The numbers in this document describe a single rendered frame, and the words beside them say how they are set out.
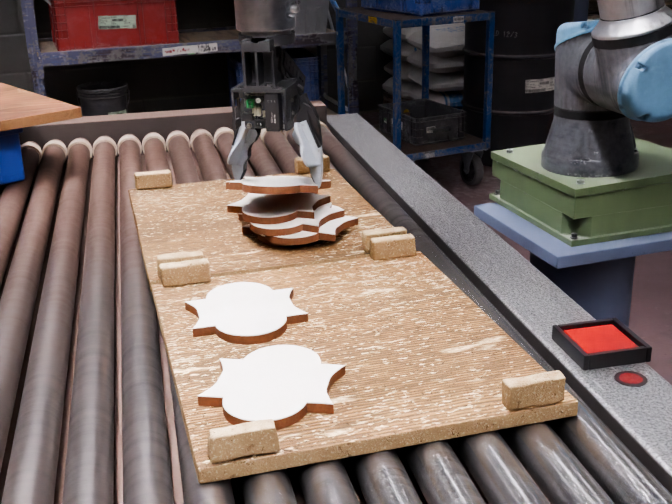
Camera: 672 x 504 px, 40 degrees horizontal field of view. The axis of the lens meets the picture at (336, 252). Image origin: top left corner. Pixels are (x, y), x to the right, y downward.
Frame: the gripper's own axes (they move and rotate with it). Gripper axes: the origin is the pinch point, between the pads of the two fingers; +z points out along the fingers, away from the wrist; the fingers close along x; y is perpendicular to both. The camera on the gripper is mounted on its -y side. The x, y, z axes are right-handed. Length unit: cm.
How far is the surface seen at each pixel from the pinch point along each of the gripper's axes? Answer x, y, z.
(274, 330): 8.0, 31.3, 6.9
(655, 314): 76, -191, 102
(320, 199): 4.8, -3.6, 3.7
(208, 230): -11.0, -0.4, 8.0
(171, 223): -17.4, -2.5, 7.9
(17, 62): -272, -380, 50
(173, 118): -42, -64, 7
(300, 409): 14.8, 46.4, 6.9
